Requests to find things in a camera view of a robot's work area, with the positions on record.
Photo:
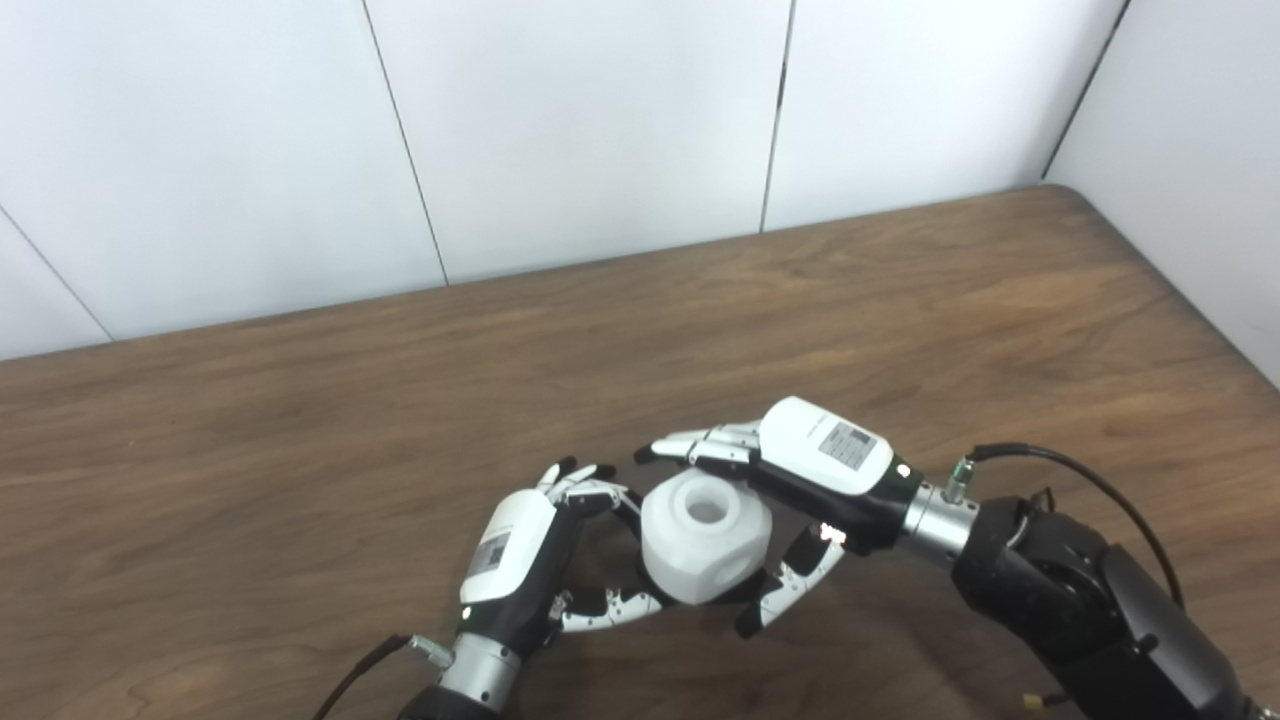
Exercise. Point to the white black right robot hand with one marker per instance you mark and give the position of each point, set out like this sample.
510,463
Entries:
820,450

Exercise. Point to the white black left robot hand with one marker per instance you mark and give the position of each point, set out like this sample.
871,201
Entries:
515,550

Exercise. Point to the round white plastic piece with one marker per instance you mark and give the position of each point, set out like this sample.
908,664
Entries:
690,560

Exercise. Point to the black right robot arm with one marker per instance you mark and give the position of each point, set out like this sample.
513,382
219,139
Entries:
1060,590

